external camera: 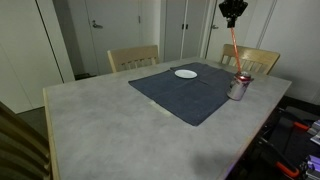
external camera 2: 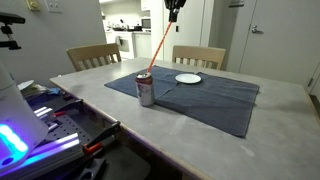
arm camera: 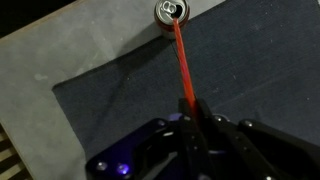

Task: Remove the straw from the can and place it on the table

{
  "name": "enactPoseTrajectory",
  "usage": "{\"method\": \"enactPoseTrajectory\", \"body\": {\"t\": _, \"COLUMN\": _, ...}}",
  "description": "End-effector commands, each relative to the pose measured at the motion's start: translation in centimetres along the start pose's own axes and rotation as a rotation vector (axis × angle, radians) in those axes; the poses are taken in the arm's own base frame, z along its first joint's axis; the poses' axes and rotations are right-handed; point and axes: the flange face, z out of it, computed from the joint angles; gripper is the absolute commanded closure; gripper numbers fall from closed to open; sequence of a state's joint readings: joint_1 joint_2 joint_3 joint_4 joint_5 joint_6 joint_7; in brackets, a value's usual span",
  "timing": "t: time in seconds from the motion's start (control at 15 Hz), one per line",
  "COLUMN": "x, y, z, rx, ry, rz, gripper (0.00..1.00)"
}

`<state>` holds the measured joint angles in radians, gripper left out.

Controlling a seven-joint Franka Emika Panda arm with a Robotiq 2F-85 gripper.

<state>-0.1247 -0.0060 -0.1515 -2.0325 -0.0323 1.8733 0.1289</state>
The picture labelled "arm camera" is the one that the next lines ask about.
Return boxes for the silver red soda can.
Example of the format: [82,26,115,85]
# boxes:
[153,0,191,40]

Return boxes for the red drinking straw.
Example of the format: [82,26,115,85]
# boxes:
[171,17,198,116]

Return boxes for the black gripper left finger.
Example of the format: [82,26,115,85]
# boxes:
[177,97,215,180]

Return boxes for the dark blue cloth mat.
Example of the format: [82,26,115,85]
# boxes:
[52,0,320,161]

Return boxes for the light wooden slat-back chair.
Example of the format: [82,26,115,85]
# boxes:
[0,122,35,180]

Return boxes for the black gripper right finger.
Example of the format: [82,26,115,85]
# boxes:
[196,98,282,180]

